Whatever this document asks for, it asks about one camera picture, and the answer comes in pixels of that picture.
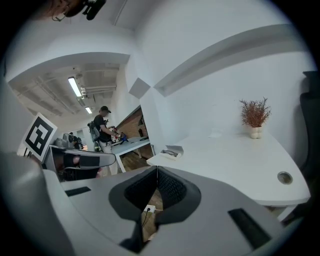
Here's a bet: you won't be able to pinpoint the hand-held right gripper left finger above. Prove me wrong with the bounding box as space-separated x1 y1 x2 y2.
42 164 158 256

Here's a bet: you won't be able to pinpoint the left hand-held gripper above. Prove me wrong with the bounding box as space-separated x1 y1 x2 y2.
16 112 117 183

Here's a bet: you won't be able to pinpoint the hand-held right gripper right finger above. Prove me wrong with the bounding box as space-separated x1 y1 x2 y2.
139 165 304 256

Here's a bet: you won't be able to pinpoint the black-framed glasses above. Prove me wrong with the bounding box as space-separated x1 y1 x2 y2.
161 149 180 158

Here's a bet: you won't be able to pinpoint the white glasses case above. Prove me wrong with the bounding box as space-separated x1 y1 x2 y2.
159 144 185 162

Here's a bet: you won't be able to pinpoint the white background table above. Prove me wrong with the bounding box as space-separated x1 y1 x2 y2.
110 135 152 175

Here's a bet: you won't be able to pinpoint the ceiling pipes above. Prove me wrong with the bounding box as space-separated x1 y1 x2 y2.
79 83 118 97

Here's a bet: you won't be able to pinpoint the round metal desk grommet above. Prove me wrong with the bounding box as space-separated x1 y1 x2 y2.
276 171 294 186

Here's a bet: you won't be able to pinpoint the long ceiling light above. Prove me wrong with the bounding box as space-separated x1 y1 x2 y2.
67 76 83 98

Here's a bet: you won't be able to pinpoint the white bubble vase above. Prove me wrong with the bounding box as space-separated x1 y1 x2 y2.
249 126 264 140

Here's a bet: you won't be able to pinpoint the reddish dried plant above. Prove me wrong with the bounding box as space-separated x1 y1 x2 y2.
238 96 272 129

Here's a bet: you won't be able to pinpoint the black office chair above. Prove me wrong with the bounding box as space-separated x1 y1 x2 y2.
299 70 320 181

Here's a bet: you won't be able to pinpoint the black power cable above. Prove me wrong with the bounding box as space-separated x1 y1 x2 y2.
140 209 151 230

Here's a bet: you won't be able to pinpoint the black head-worn camera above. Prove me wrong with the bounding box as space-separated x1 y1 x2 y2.
81 0 107 21

